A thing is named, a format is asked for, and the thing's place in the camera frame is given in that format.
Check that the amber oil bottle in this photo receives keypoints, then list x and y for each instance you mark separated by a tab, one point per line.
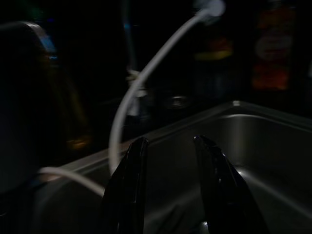
70	109

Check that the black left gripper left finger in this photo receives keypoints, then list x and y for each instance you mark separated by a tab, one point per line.
126	185

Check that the dark bottle orange red label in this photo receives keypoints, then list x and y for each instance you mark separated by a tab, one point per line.
273	48

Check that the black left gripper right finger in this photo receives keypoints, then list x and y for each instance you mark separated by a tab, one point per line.
219	190

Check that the dark bottle yellow label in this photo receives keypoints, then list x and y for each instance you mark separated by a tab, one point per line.
213	48

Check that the dark container grey rim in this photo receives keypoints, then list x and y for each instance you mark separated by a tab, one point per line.
19	97

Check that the stainless steel sink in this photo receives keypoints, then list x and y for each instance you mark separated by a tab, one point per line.
256	158

